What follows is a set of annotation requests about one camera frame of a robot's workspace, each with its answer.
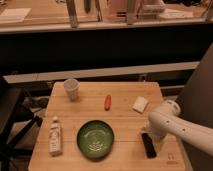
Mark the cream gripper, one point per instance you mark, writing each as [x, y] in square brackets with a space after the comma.
[157, 140]

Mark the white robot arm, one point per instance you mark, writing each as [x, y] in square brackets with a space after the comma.
[165, 119]

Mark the white ceramic cup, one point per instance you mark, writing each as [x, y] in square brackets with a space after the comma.
[71, 87]

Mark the white sponge block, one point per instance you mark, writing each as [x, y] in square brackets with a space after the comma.
[140, 104]

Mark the green bowl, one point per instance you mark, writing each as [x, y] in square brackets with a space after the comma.
[95, 139]

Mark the orange carrot toy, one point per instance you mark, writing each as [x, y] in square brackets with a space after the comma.
[107, 103]

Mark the white glue bottle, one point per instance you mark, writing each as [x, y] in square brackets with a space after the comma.
[55, 137]

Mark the black chair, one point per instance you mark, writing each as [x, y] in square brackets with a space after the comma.
[11, 112]

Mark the white paper sheet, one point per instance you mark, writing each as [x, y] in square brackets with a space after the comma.
[14, 15]

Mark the grey metal post right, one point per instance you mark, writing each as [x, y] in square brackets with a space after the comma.
[130, 12]

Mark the grey metal post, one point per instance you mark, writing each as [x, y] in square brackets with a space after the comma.
[72, 13]
[130, 12]

